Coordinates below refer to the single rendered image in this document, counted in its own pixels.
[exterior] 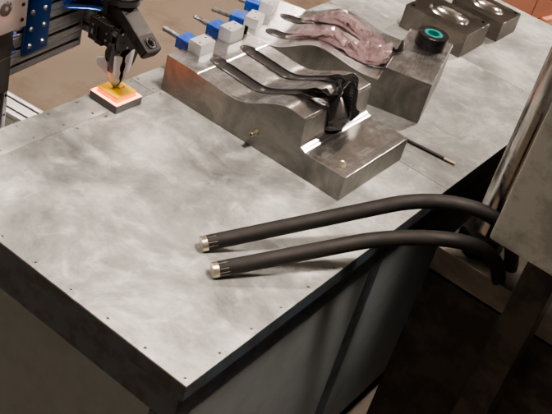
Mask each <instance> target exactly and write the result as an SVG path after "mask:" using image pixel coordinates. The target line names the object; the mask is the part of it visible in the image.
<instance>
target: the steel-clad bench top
mask: <svg viewBox="0 0 552 414"><path fill-rule="evenodd" d="M413 1H415V0H332V1H329V2H326V3H323V4H321V5H319V6H317V7H312V8H311V9H308V11H321V10H328V9H335V8H342V9H347V10H349V11H351V12H354V13H356V14H357V15H359V16H361V17H362V18H364V19H365V20H367V21H368V22H370V23H371V24H372V25H373V26H375V27H376V28H378V29H379V30H381V31H383V32H384V33H386V34H388V35H391V36H393V37H395V38H398V39H401V40H403V39H404V38H405V36H406V34H407V32H408V31H407V30H405V29H403V28H401V27H400V26H399V24H400V21H401V19H402V16H403V12H404V9H405V6H406V5H407V4H408V3H410V2H413ZM495 1H496V2H499V3H501V4H503V5H505V6H506V7H509V8H511V9H513V10H514V11H516V12H519V13H521V16H520V18H519V21H518V23H517V26H516V28H515V31H514V32H513V33H511V34H508V35H507V36H505V37H503V38H502V39H500V40H498V41H496V42H495V41H493V40H491V39H488V38H487V37H485V38H484V41H483V43H482V45H481V46H479V47H477V48H475V49H473V50H472V51H470V52H468V53H466V54H464V55H462V56H461V57H455V56H453V55H452V54H449V56H448V60H447V62H446V65H445V67H444V70H443V73H442V76H441V77H440V80H439V83H438V84H437V86H436V88H435V91H434V93H433V94H432V96H431V98H430V101H429V103H428V104H427V106H426V108H425V111H424V112H423V113H422V115H421V118H420V120H419V122H418V123H415V122H411V121H409V120H407V119H405V118H402V117H399V116H397V115H394V114H392V113H388V112H386V111H384V110H382V109H379V108H376V107H373V106H371V105H369V104H367V105H366V111H367V112H368V113H369V114H370V116H372V117H373V118H375V119H376V120H378V121H380V122H382V123H383V124H385V125H386V126H388V127H390V128H392V129H394V130H395V131H397V132H399V133H400V134H402V135H404V136H406V137H407V138H408V139H409V140H412V141H414V142H416V143H417V144H419V145H422V146H424V147H426V148H427V149H429V150H432V151H434V152H435V153H437V154H440V155H442V156H444V157H445V158H447V159H450V160H452V161H454V162H455V164H454V165H452V164H451V163H448V162H446V161H444V160H442V159H441V158H439V157H437V156H435V155H433V154H431V153H429V152H427V151H424V150H423V149H420V148H418V147H416V146H414V145H412V144H410V143H408V142H407V143H406V146H405V149H404V151H403V153H402V157H401V159H400V160H399V161H397V162H396V163H395V164H393V165H392V166H390V167H389V168H387V169H385V170H384V171H383V172H381V173H379V174H378V175H376V176H375V177H373V178H371V179H370V180H369V181H368V182H366V183H364V184H363V185H361V186H359V187H358V188H357V189H356V190H354V191H352V192H351V193H349V194H347V195H345V196H344V197H343V198H342V199H340V200H335V199H334V198H333V197H331V196H329V195H327V194H326V193H324V192H323V191H321V190H320V189H318V188H317V187H315V186H313V185H311V184H310V183H309V182H307V181H305V180H304V179H302V178H301V177H299V176H297V175H296V174H295V173H293V172H291V171H289V170H288V169H286V168H285V167H284V166H282V165H280V164H279V163H277V162H275V161H274V160H272V159H271V158H269V157H268V156H266V155H264V154H262V153H261V152H260V151H259V150H257V149H255V148H253V147H252V146H250V145H248V144H247V143H246V142H244V141H243V140H240V139H239V138H237V137H236V136H234V135H233V134H231V133H230V132H228V131H226V130H225V129H223V128H222V127H220V126H219V125H217V124H215V123H214V122H212V121H210V120H209V119H208V118H206V117H204V116H203V115H201V114H200V113H198V112H197V111H195V110H194V109H192V108H190V107H188V106H187V105H185V104H184V103H182V102H181V101H179V100H178V99H175V98H174V97H172V96H171V95H170V94H168V93H166V92H165V91H163V90H161V86H162V82H163V74H164V69H165V65H163V66H161V67H158V68H155V69H153V70H151V71H147V72H145V73H143V74H140V75H138V76H134V77H132V78H130V79H127V80H124V81H123V82H124V83H125V84H127V85H129V86H130V87H131V88H133V89H134V90H136V93H137V94H140V95H141V96H142V100H141V104H139V105H136V106H135V107H133V108H129V109H127V110H125V111H123V112H120V113H118V114H114V113H112V112H111V111H109V110H108V109H106V108H105V107H104V106H102V105H101V104H99V103H97V102H96V101H94V100H92V99H91V98H90V95H89V94H88V95H86V96H83V97H81V98H78V99H75V100H72V101H71V102H68V103H65V104H62V105H60V106H57V107H56V108H51V109H49V110H47V111H45V112H42V113H39V114H36V115H34V116H32V117H28V118H26V119H24V120H21V121H19V122H15V123H13V124H11V125H9V126H5V127H3V128H0V244H2V245H3V246H4V247H6V248H7V249H8V250H9V251H10V252H11V253H13V254H14V255H15V256H17V257H18V258H19V259H21V260H22V261H23V262H25V263H26V264H27V265H29V266H30V267H31V268H32V269H33V270H35V271H36V272H37V273H38V274H40V275H41V276H43V277H44V278H45V279H47V280H48V281H49V282H50V283H51V284H52V285H54V286H55V287H56V288H58V289H59V290H60V291H62V292H63V293H65V294H66V295H67V296H68V297H70V298H71V299H72V300H73V301H74V302H76V303H77V304H78V305H80V306H81V307H82V308H84V309H85V310H86V311H88V312H89V313H90V314H92V316H94V317H95V318H96V319H97V320H99V321H100V322H102V323H103V324H104V325H106V326H107V327H108V328H110V329H111V330H112V331H113V332H114V333H115V334H117V335H118V336H119V337H121V338H122V339H124V340H125V341H126V342H127V343H129V344H130V345H132V346H133V347H134V348H135V349H136V350H137V351H139V352H140V353H141V354H143V355H144V356H145V357H147V358H148V359H149V360H151V361H152V362H153V363H154V364H155V365H157V366H158V367H159V368H161V369H162V370H163V371H165V372H166V373H167V374H169V375H170V376H171V377H173V378H174V379H175V380H176V381H177V382H178V383H180V384H181V385H182V386H184V387H185V388H187V387H188V386H189V385H191V384H192V383H194V382H195V381H196V380H198V379H199V378H200V377H201V376H202V375H204V374H205V373H207V372H208V371H209V370H211V369H212V368H213V367H215V366H216V365H217V364H218V363H219V362H221V361H222V360H224V359H225V358H226V357H228V356H229V355H231V354H232V353H233V352H235V351H236V350H237V349H238V348H239V347H241V346H242V345H243V344H245V343H246V342H248V341H249V340H250V339H252V338H253V337H255V336H256V335H257V334H258V333H259V332H261V331H262V330H263V329H265V328H266V327H268V326H269V325H270V324H272V323H273V322H274V321H275V320H277V319H278V318H279V317H280V316H282V315H283V314H285V313H286V312H287V311H289V310H290V309H292V308H293V307H294V306H295V305H296V304H298V303H299V302H300V301H302V300H303V299H305V298H306V297H308V296H309V295H310V294H311V293H312V292H314V291H315V290H316V289H317V288H319V287H320V286H322V285H323V284H324V283H326V282H327V281H329V280H330V279H331V278H332V277H333V276H335V275H336V274H338V273H339V272H340V271H342V270H343V269H345V268H346V267H347V266H349V265H350V264H351V263H352V262H353V261H354V260H356V259H357V258H359V257H360V256H361V255H363V254H364V253H366V252H367V251H368V250H369V249H365V250H359V251H351V252H347V253H342V254H338V255H331V256H326V257H321V258H317V259H313V260H305V261H301V262H296V263H292V264H285V265H280V266H275V267H271V268H267V269H259V270H255V271H251V272H246V273H241V274H234V275H229V276H225V277H221V278H212V275H211V273H210V268H209V264H210V262H215V261H218V260H226V259H231V258H235V257H239V256H244V255H252V254H256V253H261V252H266V251H273V250H277V249H283V248H287V247H291V246H299V245H304V244H308V243H312V242H321V241H325V240H329V239H334V238H339V237H346V236H351V235H356V234H361V233H367V232H380V231H391V230H396V229H397V228H399V227H400V226H401V225H403V224H404V223H405V222H406V221H407V220H409V219H410V218H412V217H413V216H414V215H416V214H417V213H419V212H420V211H421V210H423V209H410V210H402V211H397V212H392V213H388V214H381V215H377V216H373V217H369V218H362V219H358V220H353V221H349V222H345V223H338V224H334V225H330V226H326V227H322V228H315V229H311V230H306V231H302V232H295V233H291V234H287V235H282V236H279V237H271V238H267V239H264V240H259V241H252V242H248V243H244V244H240V245H235V246H229V247H224V248H220V249H217V250H212V251H205V252H203V251H202V250H201V248H200V236H204V235H208V234H212V233H216V232H223V231H227V230H232V229H236V228H243V227H247V226H251V225H256V224H260V223H267V222H271V221H275V220H280V219H287V218H291V217H295V216H299V215H303V214H311V213H315V212H320V211H323V210H327V209H335V208H339V207H343V206H347V205H354V204H359V203H363V202H367V201H372V200H378V199H383V198H387V197H391V196H400V195H408V194H421V193H424V194H444V193H445V192H446V191H447V190H449V189H450V188H451V187H453V186H454V185H456V184H457V183H458V182H460V181H461V180H462V179H463V178H464V177H466V176H467V175H468V174H470V173H471V172H473V171H474V170H475V169H477V168H478V167H480V166H481V165H482V164H483V163H484V162H486V161H487V160H488V159H490V158H491V157H493V156H494V155H495V154H497V153H498V152H499V151H500V150H501V149H503V148H504V147H505V146H507V145H508V142H509V140H510V138H511V136H512V134H513V131H514V129H515V126H516V125H517V123H518V119H519V118H520V116H521V114H522V110H523V109H524V107H525V105H526V102H527V100H528V98H529V95H530V93H531V91H532V88H533V86H534V84H535V83H536V79H537V77H538V76H539V74H540V71H541V68H542V67H543V64H544V62H545V60H546V57H547V55H548V53H549V51H550V48H551V46H552V25H549V24H547V23H545V22H544V21H541V20H539V19H537V18H535V17H534V16H531V15H529V14H527V13H525V12H524V11H521V10H519V9H517V8H516V7H513V6H511V5H509V4H507V3H506V2H503V1H501V0H495Z"/></svg>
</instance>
